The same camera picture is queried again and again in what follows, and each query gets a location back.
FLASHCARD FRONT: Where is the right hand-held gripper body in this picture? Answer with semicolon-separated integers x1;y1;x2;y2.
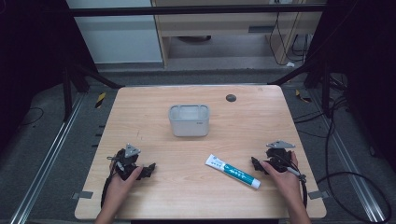
265;140;296;174

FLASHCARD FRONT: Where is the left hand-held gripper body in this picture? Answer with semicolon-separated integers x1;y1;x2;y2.
106;143;144;182

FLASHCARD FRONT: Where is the white and teal toothpaste tube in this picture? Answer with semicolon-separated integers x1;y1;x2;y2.
205;153;262;189

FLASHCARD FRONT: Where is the grey plastic container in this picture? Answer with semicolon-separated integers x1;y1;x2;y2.
168;104;211;138

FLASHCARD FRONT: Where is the person's left hand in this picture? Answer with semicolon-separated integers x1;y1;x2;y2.
108;161;145;202

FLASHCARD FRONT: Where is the person's right hand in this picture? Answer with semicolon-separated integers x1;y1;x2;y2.
259;151;302;200

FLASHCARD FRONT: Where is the grey tape piece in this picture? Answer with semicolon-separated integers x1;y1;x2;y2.
307;189;330;201
71;190;94;201

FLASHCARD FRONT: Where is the yellow and black floor marker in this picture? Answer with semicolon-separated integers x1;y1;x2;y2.
294;89;313;104
94;91;107;109

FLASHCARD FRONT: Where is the black metal stand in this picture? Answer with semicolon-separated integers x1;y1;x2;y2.
266;57;332;119
61;60;125;123

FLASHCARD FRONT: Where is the white cabinet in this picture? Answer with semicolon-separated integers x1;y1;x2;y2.
65;0;163;64

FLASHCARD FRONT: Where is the black curtain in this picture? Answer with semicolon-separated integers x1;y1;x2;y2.
0;0;98;157
304;0;396;174

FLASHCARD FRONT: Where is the light wooden desk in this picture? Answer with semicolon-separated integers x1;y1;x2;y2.
150;0;327;68

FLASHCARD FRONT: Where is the black horizontal bar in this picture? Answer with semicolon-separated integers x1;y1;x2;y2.
67;4;327;18

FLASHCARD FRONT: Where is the left hand-held gripper black cable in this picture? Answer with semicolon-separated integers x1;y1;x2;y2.
100;169;118;209

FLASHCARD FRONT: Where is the hand-held gripper black cable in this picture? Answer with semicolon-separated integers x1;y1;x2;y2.
100;169;118;209
281;155;310;209

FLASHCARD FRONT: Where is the right hand-held gripper black cable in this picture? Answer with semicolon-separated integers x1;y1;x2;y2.
281;155;310;209

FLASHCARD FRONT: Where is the long black floor cable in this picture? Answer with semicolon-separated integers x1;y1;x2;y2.
317;92;393;224

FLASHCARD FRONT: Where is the metal floor rail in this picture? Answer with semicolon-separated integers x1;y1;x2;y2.
310;89;388;224
8;92;86;224

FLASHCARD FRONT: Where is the thin black floor cable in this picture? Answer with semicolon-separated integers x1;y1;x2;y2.
18;106;45;128

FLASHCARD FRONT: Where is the black hanging cable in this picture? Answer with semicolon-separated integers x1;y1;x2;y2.
268;11;309;67

